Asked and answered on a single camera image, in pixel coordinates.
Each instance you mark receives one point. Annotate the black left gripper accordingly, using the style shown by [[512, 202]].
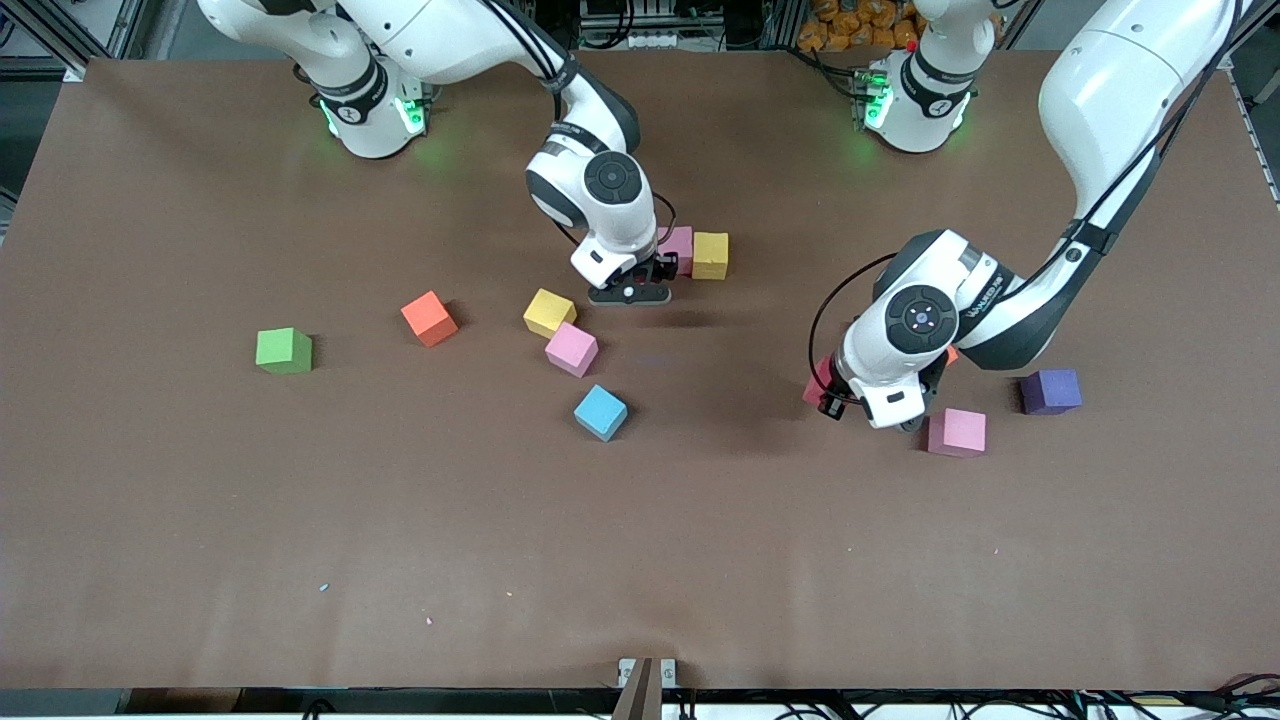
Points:
[[832, 402]]

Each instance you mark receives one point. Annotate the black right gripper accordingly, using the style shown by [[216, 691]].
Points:
[[663, 268]]

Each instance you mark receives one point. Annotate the red foam block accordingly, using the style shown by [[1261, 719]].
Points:
[[822, 375]]

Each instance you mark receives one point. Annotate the pink foam block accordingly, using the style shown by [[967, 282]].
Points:
[[680, 245], [957, 433], [571, 350]]

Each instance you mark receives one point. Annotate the yellow foam block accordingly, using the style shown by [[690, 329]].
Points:
[[710, 257], [549, 313]]

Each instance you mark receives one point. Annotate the green-lit arm base board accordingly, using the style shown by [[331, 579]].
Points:
[[415, 110], [872, 100]]

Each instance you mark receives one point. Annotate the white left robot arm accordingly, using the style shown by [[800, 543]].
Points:
[[1110, 90]]

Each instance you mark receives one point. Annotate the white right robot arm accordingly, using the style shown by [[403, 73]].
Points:
[[610, 230]]

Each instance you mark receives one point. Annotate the blue foam block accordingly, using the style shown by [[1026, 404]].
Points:
[[600, 412]]

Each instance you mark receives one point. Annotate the purple foam block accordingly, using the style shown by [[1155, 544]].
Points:
[[1050, 391]]

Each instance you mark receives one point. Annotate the black white electronics unit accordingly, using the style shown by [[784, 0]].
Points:
[[630, 25]]

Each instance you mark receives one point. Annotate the pile of orange snack bags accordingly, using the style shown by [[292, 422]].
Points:
[[850, 25]]

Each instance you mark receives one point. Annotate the green foam block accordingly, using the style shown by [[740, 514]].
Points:
[[284, 352]]

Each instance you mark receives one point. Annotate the metal table edge bracket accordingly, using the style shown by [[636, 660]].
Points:
[[645, 690]]

